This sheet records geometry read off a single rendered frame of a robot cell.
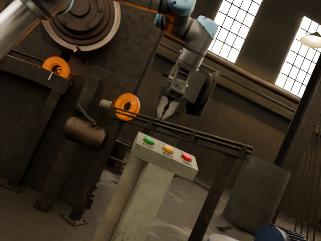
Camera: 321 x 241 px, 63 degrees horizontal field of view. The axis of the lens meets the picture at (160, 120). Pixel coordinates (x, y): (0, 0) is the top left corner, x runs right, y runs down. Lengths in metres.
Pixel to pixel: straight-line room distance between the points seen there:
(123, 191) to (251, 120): 7.82
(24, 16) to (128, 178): 0.66
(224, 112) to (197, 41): 7.53
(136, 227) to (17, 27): 0.74
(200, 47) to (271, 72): 8.34
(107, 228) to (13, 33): 0.76
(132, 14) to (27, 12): 1.10
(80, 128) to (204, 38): 0.90
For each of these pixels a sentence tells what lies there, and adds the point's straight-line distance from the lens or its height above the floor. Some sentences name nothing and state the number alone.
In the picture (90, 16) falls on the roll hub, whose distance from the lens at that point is 1.67.
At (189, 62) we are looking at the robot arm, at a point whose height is 0.89.
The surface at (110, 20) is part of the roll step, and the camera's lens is 1.72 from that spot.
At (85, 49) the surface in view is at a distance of 1.70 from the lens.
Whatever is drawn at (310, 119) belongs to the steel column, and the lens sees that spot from 5.31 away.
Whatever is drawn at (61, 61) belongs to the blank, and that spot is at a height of 0.80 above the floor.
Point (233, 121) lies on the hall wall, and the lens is 8.47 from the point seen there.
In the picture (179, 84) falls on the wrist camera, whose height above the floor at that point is 0.80.
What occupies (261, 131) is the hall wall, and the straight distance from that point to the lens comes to 8.90.
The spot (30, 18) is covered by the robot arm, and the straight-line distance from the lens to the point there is 0.92.
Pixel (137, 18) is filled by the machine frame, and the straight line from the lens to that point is 1.91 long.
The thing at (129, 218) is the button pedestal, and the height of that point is 0.34.
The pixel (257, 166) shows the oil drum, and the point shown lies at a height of 0.77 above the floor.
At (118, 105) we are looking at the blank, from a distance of 1.54.
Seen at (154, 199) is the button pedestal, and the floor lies 0.43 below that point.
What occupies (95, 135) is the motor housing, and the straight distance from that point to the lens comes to 1.48.
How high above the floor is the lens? 0.64
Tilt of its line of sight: 3 degrees up
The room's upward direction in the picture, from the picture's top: 24 degrees clockwise
